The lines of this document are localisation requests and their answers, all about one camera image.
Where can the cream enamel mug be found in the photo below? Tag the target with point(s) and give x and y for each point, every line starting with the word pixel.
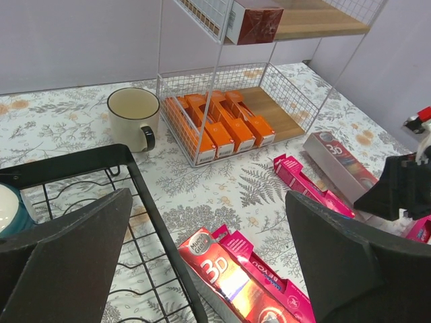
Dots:
pixel 134 117

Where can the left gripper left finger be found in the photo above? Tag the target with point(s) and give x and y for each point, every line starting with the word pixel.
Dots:
pixel 62 270

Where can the white wire wooden shelf rack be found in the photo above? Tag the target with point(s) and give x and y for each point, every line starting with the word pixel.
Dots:
pixel 249 69

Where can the black wire dish rack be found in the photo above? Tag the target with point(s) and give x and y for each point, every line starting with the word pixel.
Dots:
pixel 150 282

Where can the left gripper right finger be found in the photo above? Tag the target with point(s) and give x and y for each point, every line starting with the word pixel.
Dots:
pixel 357 273

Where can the red 3D toothpaste box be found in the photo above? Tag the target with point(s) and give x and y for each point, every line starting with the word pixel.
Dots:
pixel 349 176
pixel 253 22
pixel 225 283

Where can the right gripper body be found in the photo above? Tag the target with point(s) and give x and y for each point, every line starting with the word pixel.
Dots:
pixel 413 184

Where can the small white teal bowl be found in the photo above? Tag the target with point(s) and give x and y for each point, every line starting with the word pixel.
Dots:
pixel 15 216

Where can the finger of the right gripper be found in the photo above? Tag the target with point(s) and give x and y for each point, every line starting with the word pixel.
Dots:
pixel 391 192

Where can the floral table mat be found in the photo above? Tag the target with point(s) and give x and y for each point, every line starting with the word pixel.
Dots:
pixel 241 192

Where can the orange toothpaste box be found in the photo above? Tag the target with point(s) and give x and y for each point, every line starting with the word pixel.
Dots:
pixel 215 130
pixel 263 132
pixel 221 111
pixel 177 113

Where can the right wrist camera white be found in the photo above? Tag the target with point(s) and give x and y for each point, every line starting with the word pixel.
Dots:
pixel 419 124

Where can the pink toothpaste box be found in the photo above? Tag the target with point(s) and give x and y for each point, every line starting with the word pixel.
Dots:
pixel 289 169
pixel 418 231
pixel 283 290

